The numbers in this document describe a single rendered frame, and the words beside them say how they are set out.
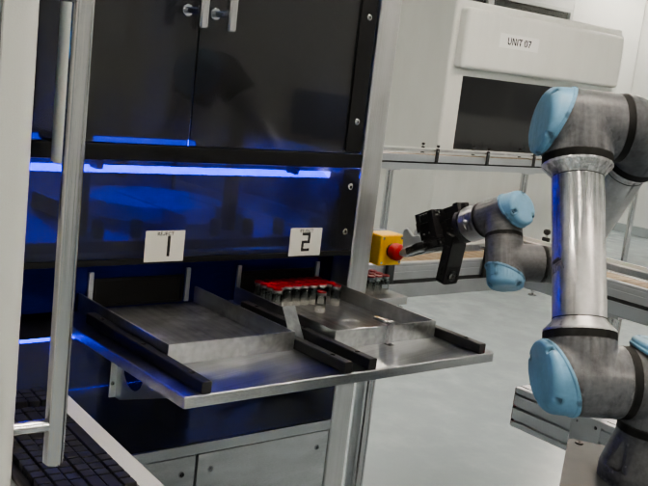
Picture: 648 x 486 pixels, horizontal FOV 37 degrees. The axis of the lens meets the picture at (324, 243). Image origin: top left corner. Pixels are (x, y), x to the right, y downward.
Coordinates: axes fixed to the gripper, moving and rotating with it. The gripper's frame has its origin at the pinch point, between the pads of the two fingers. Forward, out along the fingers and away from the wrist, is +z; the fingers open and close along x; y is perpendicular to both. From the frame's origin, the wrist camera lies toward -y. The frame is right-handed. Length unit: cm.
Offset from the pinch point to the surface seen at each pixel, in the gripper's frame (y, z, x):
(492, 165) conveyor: 106, 252, -345
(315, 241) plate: 4.6, 3.5, 22.2
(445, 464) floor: -59, 108, -108
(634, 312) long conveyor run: -20, -12, -64
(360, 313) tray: -12.1, 0.4, 15.9
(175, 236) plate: 6, 3, 57
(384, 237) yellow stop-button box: 4.8, 2.7, 2.8
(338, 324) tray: -14.3, -4.4, 26.3
